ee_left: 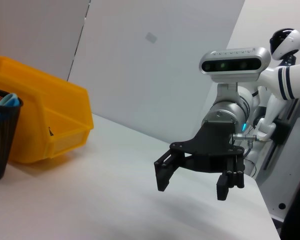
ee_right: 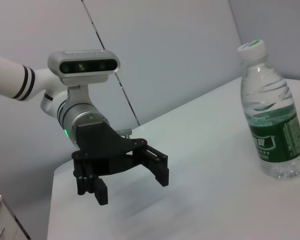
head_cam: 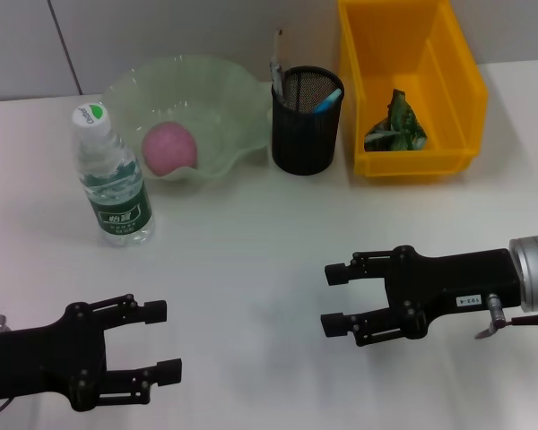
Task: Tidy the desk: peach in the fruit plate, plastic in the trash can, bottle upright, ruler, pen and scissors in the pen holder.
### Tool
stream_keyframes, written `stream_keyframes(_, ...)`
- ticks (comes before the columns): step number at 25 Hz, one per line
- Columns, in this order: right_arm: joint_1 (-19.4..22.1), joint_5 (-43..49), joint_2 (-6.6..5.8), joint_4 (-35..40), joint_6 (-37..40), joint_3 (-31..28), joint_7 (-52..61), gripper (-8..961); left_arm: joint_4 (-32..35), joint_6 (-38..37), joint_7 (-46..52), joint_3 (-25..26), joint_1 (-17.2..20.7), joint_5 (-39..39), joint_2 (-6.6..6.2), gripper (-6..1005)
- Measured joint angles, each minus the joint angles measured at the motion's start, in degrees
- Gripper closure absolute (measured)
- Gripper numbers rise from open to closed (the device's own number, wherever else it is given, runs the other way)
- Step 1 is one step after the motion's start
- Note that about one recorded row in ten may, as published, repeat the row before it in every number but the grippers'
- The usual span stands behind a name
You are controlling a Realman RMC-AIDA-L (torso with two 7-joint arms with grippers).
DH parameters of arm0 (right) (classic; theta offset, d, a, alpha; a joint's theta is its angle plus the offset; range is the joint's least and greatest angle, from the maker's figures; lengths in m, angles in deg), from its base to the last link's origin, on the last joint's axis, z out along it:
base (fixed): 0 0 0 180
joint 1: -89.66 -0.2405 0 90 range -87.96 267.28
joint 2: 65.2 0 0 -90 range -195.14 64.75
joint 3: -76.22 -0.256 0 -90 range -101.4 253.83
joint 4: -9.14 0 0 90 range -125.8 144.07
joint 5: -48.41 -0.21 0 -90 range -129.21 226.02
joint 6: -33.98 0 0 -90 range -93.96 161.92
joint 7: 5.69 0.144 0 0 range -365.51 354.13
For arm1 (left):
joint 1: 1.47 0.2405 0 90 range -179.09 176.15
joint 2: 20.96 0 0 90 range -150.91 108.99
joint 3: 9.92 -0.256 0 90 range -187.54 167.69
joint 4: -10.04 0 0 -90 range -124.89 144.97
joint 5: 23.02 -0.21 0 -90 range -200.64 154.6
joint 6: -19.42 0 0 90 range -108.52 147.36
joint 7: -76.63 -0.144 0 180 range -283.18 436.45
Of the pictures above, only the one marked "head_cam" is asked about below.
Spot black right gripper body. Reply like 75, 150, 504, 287
382, 245, 522, 340

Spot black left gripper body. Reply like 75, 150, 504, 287
0, 301, 109, 414

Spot clear green-label water bottle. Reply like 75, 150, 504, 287
70, 103, 156, 247

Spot green plastic wrapper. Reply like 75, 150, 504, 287
362, 89, 430, 153

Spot pink peach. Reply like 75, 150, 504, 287
142, 120, 198, 177

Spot blue capped scissors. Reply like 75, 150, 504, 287
312, 87, 344, 116

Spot grey white ballpoint pen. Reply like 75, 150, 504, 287
268, 56, 291, 108

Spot black mesh pen holder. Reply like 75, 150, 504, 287
271, 65, 345, 176

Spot translucent green wavy fruit plate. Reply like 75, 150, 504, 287
102, 54, 273, 183

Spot yellow plastic bin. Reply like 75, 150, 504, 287
338, 0, 490, 179

